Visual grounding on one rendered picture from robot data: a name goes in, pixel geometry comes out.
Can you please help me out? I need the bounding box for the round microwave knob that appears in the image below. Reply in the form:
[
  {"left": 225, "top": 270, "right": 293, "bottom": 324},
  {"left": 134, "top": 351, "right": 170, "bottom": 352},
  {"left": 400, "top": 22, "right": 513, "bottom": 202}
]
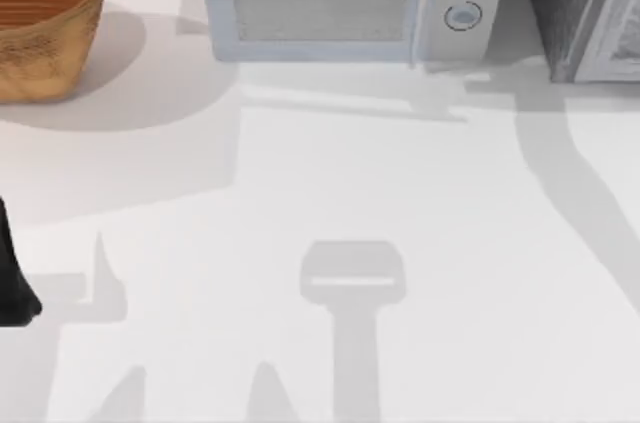
[{"left": 443, "top": 0, "right": 484, "bottom": 33}]

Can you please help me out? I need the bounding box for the brown woven basket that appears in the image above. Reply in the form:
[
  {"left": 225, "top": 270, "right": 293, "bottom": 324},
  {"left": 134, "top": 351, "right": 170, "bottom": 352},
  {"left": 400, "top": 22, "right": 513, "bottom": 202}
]
[{"left": 0, "top": 0, "right": 110, "bottom": 105}]

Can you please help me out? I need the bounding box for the microwave door handle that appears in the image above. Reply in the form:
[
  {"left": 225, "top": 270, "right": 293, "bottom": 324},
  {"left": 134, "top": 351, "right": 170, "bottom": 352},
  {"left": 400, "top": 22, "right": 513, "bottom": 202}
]
[{"left": 411, "top": 0, "right": 434, "bottom": 68}]

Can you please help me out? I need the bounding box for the pale microwave oven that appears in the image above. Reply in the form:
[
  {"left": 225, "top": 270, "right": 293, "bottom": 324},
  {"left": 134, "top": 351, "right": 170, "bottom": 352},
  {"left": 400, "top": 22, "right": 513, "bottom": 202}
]
[{"left": 198, "top": 0, "right": 515, "bottom": 66}]

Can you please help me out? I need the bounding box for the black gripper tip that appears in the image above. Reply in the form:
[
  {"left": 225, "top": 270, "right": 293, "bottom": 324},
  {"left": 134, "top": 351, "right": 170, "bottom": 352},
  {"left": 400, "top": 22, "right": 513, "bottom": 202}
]
[{"left": 0, "top": 197, "right": 43, "bottom": 328}]

